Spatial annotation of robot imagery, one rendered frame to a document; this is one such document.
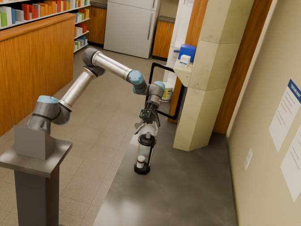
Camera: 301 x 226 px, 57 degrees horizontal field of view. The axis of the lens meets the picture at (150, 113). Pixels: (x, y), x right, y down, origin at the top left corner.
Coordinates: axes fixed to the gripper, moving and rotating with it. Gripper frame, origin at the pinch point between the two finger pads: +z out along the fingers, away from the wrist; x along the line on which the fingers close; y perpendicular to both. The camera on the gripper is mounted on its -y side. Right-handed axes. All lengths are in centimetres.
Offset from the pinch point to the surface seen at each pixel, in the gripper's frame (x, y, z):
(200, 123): 16.2, -33.4, -27.2
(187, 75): 15.2, -1.2, -43.3
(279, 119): 70, 0, -12
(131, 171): -11.0, -12.0, 18.5
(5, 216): -139, -36, 66
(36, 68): -237, -47, -109
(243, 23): 46, 4, -75
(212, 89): 27, -18, -43
